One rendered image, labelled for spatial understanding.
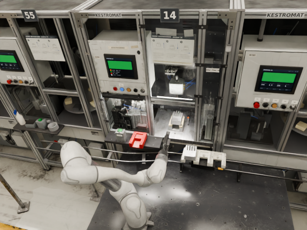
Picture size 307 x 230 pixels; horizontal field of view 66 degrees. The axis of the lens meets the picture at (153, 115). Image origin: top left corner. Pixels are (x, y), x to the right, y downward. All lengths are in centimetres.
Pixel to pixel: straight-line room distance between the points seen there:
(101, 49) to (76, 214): 190
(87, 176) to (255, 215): 132
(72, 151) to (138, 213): 66
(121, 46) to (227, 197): 146
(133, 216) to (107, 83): 104
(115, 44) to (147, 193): 124
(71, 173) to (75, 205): 172
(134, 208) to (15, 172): 233
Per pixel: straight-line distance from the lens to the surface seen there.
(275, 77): 176
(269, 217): 213
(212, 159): 210
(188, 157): 205
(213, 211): 206
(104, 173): 144
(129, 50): 179
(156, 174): 162
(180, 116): 226
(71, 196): 316
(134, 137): 218
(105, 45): 185
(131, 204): 178
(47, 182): 343
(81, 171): 138
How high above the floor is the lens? 246
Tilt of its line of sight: 39 degrees down
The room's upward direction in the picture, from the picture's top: 6 degrees counter-clockwise
